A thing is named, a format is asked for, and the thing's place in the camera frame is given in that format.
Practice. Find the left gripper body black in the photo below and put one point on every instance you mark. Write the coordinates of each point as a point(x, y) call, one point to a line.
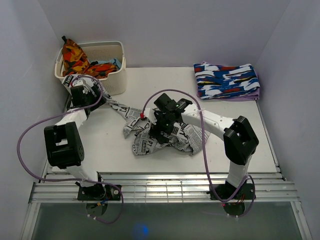
point(94, 102)

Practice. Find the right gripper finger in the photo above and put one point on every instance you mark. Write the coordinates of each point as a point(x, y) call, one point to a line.
point(162, 139)
point(152, 137)

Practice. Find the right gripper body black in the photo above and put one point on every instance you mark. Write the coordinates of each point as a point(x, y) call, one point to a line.
point(164, 124)

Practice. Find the newspaper print trousers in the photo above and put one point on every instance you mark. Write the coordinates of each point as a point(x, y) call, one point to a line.
point(184, 137)

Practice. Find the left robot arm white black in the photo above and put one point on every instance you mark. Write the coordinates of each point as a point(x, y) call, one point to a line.
point(63, 143)

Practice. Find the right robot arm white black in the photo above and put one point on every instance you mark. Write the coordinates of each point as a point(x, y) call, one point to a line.
point(237, 134)

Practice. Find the orange camouflage trousers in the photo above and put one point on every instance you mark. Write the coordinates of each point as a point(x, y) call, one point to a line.
point(75, 61)

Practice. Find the cream perforated plastic basket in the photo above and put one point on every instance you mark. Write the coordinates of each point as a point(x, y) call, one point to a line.
point(115, 83)

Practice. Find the light blue garment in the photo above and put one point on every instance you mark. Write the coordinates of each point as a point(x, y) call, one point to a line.
point(112, 61)

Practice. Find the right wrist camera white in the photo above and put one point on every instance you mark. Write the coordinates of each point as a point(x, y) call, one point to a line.
point(148, 114)

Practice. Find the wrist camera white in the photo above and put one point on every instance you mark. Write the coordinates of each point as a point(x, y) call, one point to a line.
point(148, 114)
point(78, 82)

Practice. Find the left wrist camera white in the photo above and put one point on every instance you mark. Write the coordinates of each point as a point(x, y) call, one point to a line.
point(78, 82)

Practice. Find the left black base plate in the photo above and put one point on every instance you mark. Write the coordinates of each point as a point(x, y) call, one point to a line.
point(99, 192)

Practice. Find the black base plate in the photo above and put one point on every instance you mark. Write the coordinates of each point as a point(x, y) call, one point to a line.
point(224, 191)
point(99, 192)

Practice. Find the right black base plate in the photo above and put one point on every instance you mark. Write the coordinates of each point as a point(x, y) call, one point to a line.
point(224, 191)

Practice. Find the aluminium rail frame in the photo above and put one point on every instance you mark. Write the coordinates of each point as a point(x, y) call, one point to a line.
point(169, 176)

